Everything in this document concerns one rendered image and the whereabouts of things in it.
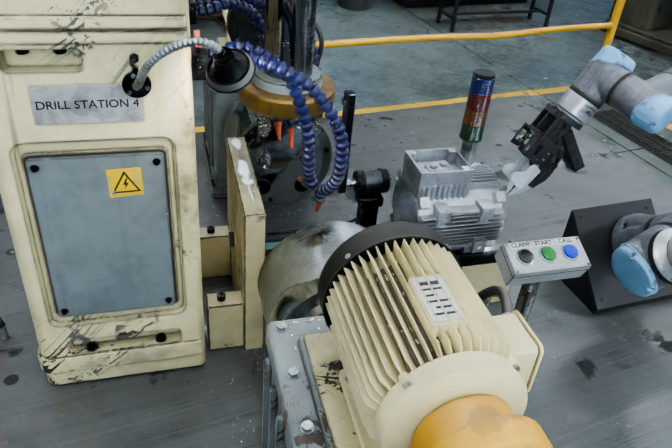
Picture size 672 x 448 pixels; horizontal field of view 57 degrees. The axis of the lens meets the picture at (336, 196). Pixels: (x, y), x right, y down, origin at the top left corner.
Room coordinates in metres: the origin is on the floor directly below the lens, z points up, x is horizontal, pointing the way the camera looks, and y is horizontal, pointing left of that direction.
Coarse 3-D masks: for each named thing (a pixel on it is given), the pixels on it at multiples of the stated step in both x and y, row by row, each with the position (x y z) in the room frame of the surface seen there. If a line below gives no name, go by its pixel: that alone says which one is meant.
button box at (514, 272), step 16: (544, 240) 1.01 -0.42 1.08; (560, 240) 1.02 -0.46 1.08; (576, 240) 1.03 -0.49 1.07; (496, 256) 1.00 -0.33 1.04; (512, 256) 0.97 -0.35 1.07; (560, 256) 0.99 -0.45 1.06; (512, 272) 0.94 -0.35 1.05; (528, 272) 0.94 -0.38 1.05; (544, 272) 0.95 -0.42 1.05; (560, 272) 0.97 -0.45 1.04; (576, 272) 0.98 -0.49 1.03
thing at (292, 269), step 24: (288, 240) 0.85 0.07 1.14; (312, 240) 0.84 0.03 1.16; (336, 240) 0.83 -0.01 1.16; (264, 264) 0.85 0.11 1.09; (288, 264) 0.80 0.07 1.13; (312, 264) 0.78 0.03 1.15; (264, 288) 0.80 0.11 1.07; (288, 288) 0.75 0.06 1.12; (312, 288) 0.73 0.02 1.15; (264, 312) 0.78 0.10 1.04; (288, 312) 0.71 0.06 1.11; (312, 312) 0.70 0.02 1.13
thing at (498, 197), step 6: (402, 168) 1.22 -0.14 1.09; (498, 192) 1.16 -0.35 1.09; (504, 192) 1.17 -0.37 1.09; (420, 198) 1.11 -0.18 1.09; (426, 198) 1.11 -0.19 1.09; (498, 198) 1.15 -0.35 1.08; (504, 198) 1.16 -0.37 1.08; (420, 204) 1.10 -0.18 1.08; (426, 204) 1.10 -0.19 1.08; (486, 246) 1.15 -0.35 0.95
